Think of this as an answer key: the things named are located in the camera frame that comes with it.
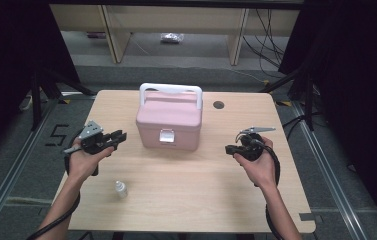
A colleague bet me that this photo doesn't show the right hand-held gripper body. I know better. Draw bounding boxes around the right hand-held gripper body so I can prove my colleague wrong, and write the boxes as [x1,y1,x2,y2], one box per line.
[236,125,276,163]

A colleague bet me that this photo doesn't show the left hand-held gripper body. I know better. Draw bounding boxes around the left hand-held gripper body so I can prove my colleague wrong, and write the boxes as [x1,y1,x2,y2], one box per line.
[63,120,117,155]

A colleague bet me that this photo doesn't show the pink storage box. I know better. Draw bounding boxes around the pink storage box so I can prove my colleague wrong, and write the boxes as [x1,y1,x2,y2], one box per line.
[135,82,204,152]

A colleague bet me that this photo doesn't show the small white bottle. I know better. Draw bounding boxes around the small white bottle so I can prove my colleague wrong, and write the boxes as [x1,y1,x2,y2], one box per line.
[114,180,129,200]

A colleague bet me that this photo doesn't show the person's right hand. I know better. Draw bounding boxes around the person's right hand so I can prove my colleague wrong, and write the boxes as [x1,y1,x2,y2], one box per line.
[234,136,277,191]

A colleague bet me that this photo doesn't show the person's left hand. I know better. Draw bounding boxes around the person's left hand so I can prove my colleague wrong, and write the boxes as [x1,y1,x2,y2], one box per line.
[67,137,114,183]

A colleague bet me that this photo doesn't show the black metal stand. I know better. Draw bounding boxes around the black metal stand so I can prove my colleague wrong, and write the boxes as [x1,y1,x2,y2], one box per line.
[259,63,317,132]
[30,68,97,131]

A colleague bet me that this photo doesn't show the grey tape patch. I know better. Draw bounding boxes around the grey tape patch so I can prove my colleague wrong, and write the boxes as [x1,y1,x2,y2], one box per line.
[298,212,324,224]

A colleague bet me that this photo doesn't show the clear plastic bag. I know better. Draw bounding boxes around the clear plastic bag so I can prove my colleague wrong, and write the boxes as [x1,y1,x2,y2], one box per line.
[160,32,185,44]

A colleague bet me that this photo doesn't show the black curtain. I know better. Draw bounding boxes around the black curtain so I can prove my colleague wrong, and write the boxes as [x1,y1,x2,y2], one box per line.
[0,0,80,168]
[277,0,377,231]

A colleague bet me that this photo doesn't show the beige wooden desk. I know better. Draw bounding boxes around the beige wooden desk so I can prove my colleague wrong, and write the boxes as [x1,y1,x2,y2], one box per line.
[49,3,302,66]

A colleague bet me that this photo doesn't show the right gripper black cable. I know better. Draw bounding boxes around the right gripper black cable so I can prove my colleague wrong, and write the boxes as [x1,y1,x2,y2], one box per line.
[255,139,282,240]

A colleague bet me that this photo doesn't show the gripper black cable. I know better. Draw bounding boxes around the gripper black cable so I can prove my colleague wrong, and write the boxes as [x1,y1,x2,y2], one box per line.
[255,139,282,240]
[25,154,82,240]

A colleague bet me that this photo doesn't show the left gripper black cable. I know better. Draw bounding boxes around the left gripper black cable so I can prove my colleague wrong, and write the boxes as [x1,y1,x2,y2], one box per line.
[25,154,82,240]

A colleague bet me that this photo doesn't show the metal floor rail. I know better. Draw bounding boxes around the metal floor rail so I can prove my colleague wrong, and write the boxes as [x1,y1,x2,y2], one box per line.
[290,99,374,240]
[0,96,60,240]

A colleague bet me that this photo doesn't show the bundle of black cables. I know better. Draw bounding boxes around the bundle of black cables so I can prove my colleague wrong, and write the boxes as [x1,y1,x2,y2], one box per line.
[242,9,287,71]

